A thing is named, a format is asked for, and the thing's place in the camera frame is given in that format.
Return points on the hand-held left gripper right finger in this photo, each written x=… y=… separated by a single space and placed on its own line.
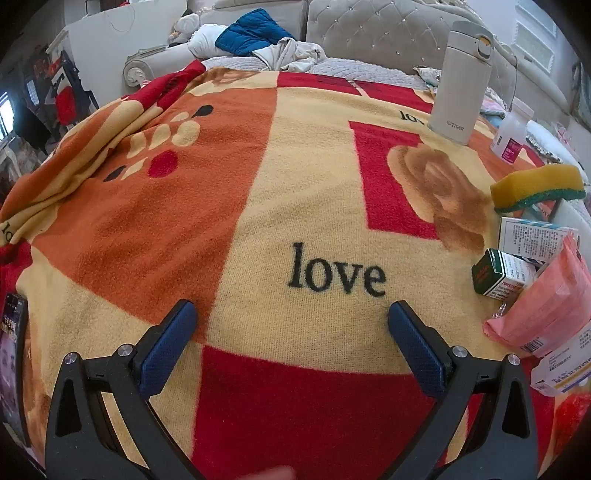
x=415 y=350

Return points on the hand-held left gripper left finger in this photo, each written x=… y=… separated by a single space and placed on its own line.
x=168 y=350

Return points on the pink snack packet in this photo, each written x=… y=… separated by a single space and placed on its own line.
x=549 y=300

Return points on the green medicine box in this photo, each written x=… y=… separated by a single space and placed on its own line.
x=494 y=274

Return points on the white striped box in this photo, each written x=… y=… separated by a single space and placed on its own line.
x=568 y=364

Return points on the dark printed box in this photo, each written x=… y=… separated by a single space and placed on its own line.
x=14 y=360

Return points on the white medicine box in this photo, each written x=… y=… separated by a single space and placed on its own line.
x=531 y=237

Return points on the printed fleece blanket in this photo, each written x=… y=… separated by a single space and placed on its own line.
x=277 y=207

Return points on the yellow green sponge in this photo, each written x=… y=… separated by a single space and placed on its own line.
x=535 y=184

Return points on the white plastic bottle pink label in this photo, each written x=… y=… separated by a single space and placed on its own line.
x=510 y=134

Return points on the white frilled cushion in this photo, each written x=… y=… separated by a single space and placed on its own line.
x=549 y=141

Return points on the folded pink blue towels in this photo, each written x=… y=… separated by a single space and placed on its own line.
x=494 y=106

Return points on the black garment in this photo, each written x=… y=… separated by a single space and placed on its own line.
x=32 y=127

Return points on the red garment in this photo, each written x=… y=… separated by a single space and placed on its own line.
x=67 y=104

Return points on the white thermos bottle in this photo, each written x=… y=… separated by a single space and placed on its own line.
x=455 y=83

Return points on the quilted sofa cover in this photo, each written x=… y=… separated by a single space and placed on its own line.
x=360 y=71

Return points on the white pillow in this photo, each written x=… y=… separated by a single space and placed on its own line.
x=205 y=44

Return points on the beige garment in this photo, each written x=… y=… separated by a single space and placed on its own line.
x=291 y=55

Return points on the beige tufted sofa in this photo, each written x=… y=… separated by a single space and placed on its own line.
x=369 y=32

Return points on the white plush toy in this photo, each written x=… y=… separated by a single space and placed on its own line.
x=184 y=25

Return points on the blue jacket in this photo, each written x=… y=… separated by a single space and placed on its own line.
x=249 y=32

